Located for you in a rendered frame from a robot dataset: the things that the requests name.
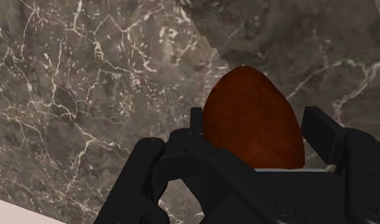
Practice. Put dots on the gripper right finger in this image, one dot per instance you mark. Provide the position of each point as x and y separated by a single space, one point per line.
360 167

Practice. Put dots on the brown egg-shaped object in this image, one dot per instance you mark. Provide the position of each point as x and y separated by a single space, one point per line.
251 121

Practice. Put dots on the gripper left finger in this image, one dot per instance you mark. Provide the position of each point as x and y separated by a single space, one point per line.
180 161

